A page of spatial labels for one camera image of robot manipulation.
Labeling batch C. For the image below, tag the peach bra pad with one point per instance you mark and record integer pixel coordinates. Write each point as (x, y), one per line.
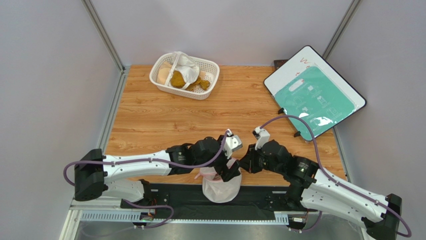
(163, 73)

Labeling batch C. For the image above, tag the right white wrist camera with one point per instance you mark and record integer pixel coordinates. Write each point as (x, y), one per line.
(262, 137)

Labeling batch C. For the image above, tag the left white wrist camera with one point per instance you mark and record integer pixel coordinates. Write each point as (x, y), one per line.
(232, 144)

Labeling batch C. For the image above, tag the mustard brown cloth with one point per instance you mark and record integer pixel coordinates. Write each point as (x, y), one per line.
(177, 81)

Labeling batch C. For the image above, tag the teal instruction sheet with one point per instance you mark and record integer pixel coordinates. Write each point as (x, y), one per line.
(314, 98)

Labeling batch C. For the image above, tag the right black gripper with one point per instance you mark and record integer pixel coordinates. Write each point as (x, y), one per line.
(250, 159)

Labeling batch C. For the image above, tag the white mesh laundry bag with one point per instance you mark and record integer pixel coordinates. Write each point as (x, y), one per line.
(215, 189)

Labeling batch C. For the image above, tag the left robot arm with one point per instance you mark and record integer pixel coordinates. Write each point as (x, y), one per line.
(97, 175)

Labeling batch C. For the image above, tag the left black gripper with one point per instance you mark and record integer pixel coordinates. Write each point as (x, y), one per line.
(227, 173)

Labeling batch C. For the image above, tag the dark brown object behind board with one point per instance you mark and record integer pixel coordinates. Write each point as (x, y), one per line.
(279, 63)

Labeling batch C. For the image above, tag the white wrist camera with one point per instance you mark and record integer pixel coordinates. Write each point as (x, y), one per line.
(232, 144)
(262, 137)

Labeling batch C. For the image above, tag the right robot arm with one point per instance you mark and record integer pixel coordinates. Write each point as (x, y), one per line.
(314, 189)

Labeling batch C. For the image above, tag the white board black frame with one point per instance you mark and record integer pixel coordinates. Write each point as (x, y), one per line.
(299, 62)

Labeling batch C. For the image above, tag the white bra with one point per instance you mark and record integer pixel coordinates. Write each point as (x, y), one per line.
(186, 66)

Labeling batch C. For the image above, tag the white plastic basket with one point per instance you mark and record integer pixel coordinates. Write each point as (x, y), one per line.
(210, 69)

